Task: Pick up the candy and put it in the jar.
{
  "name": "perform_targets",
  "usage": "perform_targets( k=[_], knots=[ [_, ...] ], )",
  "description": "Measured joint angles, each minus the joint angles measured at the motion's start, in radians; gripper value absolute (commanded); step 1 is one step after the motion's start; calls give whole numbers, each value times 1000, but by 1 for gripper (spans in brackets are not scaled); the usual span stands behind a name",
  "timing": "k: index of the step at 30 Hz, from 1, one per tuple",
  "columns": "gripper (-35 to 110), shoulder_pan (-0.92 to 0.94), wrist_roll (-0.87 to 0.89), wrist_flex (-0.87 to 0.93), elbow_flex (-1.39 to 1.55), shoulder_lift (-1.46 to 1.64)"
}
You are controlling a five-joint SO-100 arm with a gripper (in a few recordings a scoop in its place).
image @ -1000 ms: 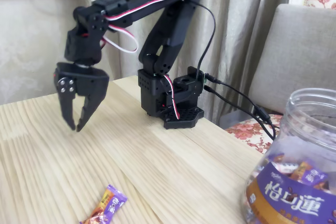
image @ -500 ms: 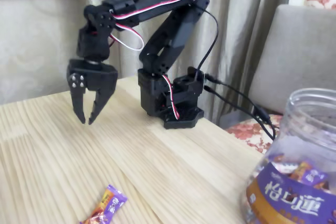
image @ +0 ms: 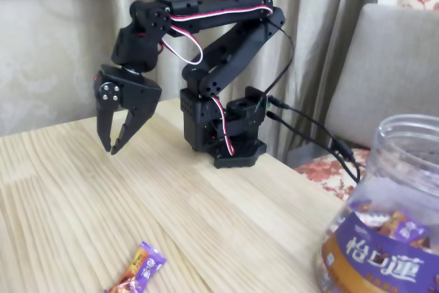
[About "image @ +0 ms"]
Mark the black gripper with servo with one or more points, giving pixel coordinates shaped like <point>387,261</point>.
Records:
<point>137,92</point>

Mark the purple orange candy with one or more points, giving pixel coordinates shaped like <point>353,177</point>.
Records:
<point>144,265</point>

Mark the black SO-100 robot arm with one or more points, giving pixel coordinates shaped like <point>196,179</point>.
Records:
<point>236,53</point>

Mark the white plastic bag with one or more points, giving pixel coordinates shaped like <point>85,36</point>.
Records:
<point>374,219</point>

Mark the orange-brown snack bag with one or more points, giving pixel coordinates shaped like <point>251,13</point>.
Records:
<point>392,222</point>

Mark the clear plastic candy jar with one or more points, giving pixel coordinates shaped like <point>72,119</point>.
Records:
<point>377,265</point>

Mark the purple snack bag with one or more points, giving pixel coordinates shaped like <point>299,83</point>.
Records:
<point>409,231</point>

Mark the floral seat cushion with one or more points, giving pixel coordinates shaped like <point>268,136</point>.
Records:
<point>326,169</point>

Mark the grey fabric chair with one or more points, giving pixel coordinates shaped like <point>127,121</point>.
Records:
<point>387,77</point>

